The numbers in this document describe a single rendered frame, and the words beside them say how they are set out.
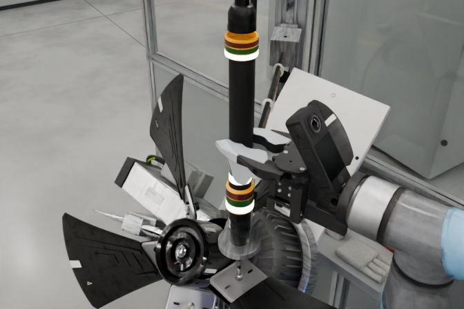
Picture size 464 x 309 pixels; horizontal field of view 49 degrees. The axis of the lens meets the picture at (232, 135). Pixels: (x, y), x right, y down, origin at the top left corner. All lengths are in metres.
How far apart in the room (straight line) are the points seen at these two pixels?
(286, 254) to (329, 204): 0.37
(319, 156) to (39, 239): 2.35
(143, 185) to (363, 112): 0.53
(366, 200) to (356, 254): 0.80
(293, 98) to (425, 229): 0.64
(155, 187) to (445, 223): 0.76
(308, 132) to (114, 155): 2.78
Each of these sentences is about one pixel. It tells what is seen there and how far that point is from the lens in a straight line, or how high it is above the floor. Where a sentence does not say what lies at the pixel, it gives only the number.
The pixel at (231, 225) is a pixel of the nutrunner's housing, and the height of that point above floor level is 1.33.
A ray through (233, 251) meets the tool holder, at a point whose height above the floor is 1.29.
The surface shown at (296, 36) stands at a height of 1.40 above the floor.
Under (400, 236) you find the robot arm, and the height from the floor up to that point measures 1.46.
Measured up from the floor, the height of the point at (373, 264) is 0.88.
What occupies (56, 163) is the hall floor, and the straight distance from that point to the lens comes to 3.39.
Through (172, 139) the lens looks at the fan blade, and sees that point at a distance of 1.03.
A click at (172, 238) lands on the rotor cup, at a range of 0.94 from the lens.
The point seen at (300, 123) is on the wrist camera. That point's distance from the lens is 0.63.
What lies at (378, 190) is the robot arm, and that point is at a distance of 0.64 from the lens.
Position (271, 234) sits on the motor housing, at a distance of 1.01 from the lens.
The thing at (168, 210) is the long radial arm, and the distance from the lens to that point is 1.18.
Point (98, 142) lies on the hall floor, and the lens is 3.52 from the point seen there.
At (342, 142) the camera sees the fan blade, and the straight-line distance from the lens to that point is 0.82.
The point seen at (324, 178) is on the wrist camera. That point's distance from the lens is 0.65.
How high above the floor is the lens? 1.88
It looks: 33 degrees down
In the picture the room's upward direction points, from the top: straight up
